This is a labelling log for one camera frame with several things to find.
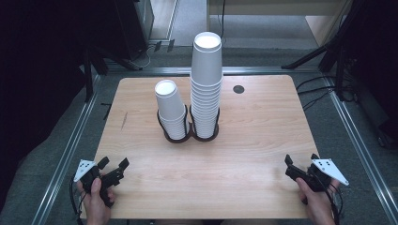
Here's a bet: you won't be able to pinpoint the aluminium frame rail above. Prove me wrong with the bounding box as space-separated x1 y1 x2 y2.
323 76 398 225
31 74 102 225
106 66 327 77

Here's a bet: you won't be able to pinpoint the black hanging power cable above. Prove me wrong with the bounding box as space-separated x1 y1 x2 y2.
218 0 227 41

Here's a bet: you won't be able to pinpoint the black double cup holder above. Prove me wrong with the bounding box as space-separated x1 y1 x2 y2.
156 104 221 144

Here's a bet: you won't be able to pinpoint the black tripod stand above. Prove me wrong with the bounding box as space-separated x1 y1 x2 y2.
281 0 360 71

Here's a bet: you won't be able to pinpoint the black metal stand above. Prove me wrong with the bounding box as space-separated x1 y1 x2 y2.
82 46 144 103

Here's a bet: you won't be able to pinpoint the person's left hand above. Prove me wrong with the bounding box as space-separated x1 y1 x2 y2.
76 177 116 225

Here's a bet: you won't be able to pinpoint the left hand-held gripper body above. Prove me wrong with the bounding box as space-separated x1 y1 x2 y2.
73 158 126 209

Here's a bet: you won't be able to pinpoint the black floor cables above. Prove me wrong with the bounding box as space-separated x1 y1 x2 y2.
295 74 358 112

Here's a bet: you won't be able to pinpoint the short stack of paper cups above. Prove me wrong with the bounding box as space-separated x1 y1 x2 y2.
154 79 191 141

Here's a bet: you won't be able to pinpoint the beige office desk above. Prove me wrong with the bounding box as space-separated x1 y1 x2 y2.
206 0 355 48

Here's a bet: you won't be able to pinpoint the hand-held gripper cable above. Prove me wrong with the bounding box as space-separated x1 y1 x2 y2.
325 181 344 225
69 174 86 225

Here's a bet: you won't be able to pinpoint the left hand-held gripper cable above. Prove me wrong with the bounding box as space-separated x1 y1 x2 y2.
69 174 86 225

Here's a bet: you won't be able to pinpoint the right hand-held gripper cable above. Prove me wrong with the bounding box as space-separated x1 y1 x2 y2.
325 181 344 225

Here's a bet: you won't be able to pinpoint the tall stack of paper cups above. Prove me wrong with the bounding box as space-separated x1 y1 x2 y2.
190 31 224 140

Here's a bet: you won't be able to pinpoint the black glass-door cabinet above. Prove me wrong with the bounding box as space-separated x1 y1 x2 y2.
114 0 155 62

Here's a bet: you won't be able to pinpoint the white floor cable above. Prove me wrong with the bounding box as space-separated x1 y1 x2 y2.
132 43 158 70

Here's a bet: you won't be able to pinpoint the person's right hand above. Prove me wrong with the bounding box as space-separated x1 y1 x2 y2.
295 176 341 225

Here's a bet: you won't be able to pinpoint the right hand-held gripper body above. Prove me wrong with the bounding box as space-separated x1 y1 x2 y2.
284 158 350 193

